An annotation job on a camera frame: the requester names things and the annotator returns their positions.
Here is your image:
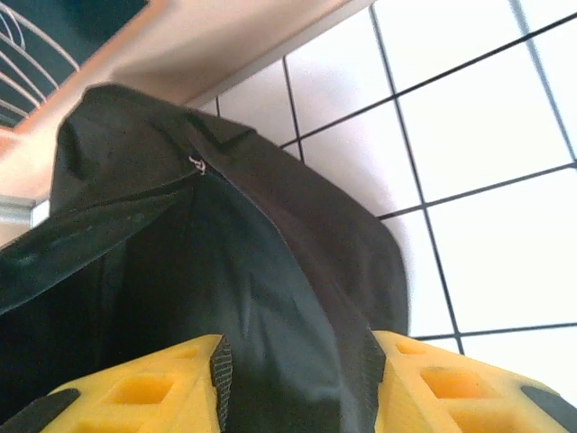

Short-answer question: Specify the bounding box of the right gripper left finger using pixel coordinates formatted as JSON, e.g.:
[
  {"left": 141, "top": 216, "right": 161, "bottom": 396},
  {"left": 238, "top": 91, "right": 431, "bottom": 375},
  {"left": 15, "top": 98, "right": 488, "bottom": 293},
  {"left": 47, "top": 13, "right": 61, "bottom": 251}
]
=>
[{"left": 0, "top": 332, "right": 234, "bottom": 433}]

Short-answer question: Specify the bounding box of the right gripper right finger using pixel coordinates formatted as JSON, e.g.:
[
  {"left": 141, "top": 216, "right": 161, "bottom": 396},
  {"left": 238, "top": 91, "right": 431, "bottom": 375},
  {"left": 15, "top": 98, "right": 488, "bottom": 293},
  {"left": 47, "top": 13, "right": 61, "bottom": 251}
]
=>
[{"left": 372, "top": 330, "right": 577, "bottom": 433}]

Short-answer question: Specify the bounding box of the black backpack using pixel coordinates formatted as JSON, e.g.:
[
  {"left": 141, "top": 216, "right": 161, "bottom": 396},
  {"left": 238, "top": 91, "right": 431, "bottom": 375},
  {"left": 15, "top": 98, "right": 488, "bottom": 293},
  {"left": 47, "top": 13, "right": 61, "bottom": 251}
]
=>
[{"left": 0, "top": 83, "right": 412, "bottom": 433}]

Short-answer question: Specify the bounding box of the metal zipper pull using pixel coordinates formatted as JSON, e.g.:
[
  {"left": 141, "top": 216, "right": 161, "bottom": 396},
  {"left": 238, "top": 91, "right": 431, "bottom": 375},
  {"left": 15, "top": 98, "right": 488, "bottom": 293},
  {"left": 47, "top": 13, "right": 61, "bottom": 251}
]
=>
[{"left": 187, "top": 152, "right": 209, "bottom": 177}]

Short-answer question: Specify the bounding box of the aluminium corner post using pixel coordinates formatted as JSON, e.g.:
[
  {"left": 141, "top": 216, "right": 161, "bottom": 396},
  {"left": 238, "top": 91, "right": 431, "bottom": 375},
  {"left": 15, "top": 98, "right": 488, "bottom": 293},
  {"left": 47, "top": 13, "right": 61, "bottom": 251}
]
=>
[{"left": 0, "top": 196, "right": 35, "bottom": 225}]

